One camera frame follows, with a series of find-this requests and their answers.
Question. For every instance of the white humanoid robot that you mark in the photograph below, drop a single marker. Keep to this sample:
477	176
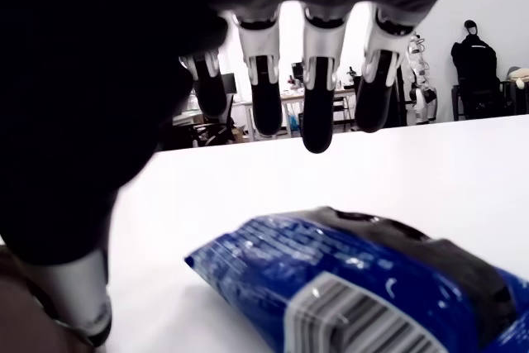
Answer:
421	92

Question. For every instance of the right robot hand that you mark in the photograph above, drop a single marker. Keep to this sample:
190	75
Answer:
82	101

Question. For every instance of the blue Oreo packet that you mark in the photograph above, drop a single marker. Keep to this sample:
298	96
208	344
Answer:
351	278

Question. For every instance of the black clothed humanoid figure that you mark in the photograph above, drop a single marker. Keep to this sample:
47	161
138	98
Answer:
475	68

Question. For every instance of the cluttered white desk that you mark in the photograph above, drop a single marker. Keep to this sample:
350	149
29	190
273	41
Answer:
291	98

